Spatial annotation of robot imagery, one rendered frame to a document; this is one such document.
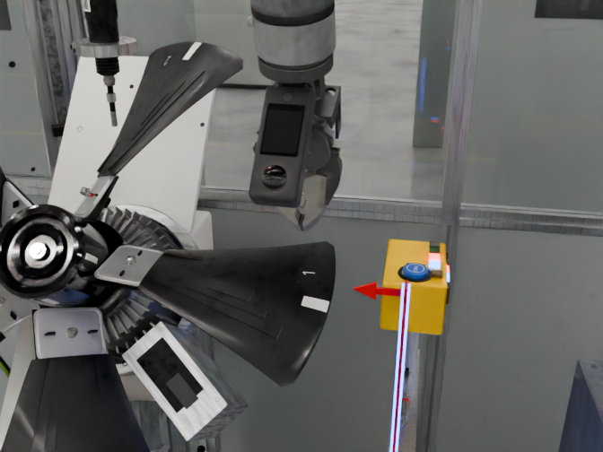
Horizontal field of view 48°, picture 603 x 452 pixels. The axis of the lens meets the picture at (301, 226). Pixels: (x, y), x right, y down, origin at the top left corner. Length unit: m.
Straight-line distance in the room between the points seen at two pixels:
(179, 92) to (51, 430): 0.45
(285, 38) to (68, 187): 0.69
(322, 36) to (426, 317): 0.59
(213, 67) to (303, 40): 0.32
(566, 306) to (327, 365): 0.60
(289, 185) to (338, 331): 1.13
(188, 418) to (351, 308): 0.82
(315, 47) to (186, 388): 0.51
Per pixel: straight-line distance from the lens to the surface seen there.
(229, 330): 0.79
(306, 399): 1.85
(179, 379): 0.94
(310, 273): 0.86
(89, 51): 0.77
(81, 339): 0.91
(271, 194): 0.61
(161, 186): 1.15
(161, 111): 0.91
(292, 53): 0.61
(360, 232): 1.57
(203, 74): 0.91
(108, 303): 0.94
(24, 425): 0.87
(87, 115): 1.25
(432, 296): 1.07
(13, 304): 0.96
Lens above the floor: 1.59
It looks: 25 degrees down
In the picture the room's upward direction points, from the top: straight up
